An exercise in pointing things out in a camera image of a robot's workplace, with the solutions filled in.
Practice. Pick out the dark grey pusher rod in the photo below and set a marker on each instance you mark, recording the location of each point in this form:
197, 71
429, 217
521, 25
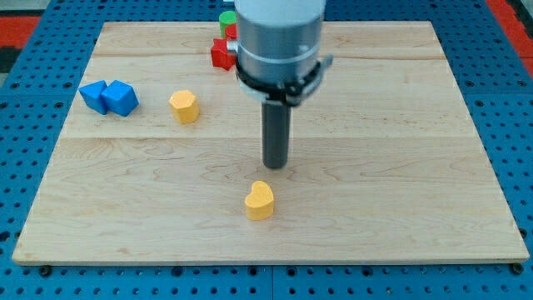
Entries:
276, 123

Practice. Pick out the yellow heart block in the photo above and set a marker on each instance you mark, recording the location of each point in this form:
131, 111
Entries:
260, 201

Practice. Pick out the blue cube block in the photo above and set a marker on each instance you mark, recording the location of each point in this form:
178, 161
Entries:
120, 98

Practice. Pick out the red star block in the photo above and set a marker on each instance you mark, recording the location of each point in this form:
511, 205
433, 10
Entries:
222, 54

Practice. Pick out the blue triangular block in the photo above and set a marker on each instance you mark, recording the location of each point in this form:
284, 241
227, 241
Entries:
92, 96

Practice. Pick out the green cylinder block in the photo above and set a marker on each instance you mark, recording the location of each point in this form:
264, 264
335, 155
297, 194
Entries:
226, 19

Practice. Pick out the red cylinder block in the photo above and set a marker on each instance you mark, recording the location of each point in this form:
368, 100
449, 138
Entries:
231, 32

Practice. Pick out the yellow hexagon block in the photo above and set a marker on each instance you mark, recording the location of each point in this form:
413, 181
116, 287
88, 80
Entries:
184, 106

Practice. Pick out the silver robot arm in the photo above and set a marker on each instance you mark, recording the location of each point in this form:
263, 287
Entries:
277, 48

